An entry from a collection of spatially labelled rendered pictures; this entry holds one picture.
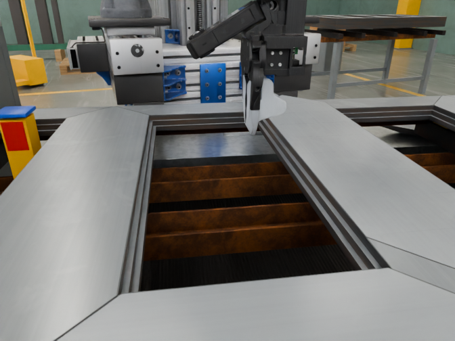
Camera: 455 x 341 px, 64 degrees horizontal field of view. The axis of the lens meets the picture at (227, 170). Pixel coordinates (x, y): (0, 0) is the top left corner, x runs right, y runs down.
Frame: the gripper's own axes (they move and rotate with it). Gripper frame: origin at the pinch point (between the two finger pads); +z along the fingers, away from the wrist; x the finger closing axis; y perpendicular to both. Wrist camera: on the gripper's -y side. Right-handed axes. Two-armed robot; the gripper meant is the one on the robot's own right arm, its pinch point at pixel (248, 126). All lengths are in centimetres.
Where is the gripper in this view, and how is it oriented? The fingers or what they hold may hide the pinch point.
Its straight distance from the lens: 58.2
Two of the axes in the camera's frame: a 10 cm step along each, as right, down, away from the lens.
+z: -0.1, 9.0, 4.3
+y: 9.9, -0.5, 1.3
